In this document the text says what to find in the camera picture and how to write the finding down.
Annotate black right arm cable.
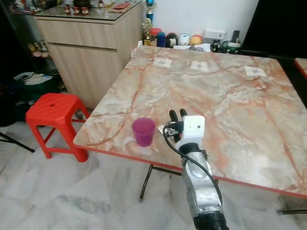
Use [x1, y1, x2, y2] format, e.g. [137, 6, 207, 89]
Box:
[162, 125, 224, 207]

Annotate black round figurine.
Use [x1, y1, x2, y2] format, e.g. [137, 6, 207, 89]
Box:
[166, 33, 177, 47]

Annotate dark green bin with paper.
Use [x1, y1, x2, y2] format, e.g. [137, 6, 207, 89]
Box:
[13, 72, 51, 101]

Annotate small gold trophy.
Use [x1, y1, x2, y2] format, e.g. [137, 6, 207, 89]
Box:
[142, 19, 153, 45]

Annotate black metal table frame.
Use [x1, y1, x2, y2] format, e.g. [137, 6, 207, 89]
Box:
[139, 164, 184, 202]

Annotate red flat wallet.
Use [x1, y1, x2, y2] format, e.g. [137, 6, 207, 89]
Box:
[112, 2, 131, 10]

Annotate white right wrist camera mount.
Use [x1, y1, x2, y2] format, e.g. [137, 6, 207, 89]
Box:
[175, 115, 206, 147]

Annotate white round figurine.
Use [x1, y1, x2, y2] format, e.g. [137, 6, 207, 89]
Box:
[178, 34, 190, 46]

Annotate light wooden cabinet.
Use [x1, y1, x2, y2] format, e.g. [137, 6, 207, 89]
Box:
[34, 1, 143, 110]

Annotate red plastic stool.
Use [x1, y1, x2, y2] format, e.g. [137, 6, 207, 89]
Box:
[25, 93, 90, 162]

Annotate white square paper piece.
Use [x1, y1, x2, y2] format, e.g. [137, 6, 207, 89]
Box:
[190, 61, 210, 72]
[245, 66, 268, 78]
[153, 57, 173, 68]

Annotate black tripod leg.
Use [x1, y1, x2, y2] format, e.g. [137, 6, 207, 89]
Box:
[0, 132, 35, 153]

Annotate red lidded jar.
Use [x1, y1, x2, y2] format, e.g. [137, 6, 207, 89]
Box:
[150, 28, 162, 46]

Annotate white wall socket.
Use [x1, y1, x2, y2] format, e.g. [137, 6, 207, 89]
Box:
[204, 29, 227, 40]

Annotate yellow and red round figurine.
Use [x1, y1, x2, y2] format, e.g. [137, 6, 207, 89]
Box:
[189, 34, 202, 46]

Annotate silver metal fork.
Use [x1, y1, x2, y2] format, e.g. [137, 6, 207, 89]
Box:
[157, 124, 169, 137]

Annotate dark green pot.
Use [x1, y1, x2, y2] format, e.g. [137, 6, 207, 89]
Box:
[221, 41, 242, 53]

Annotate blue and gold trophy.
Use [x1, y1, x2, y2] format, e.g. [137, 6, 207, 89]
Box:
[144, 0, 155, 23]

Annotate red edged marble side table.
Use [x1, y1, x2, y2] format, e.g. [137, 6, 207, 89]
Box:
[294, 57, 307, 80]

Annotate purple plastic cup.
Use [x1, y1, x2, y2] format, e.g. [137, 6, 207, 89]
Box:
[132, 117, 156, 147]

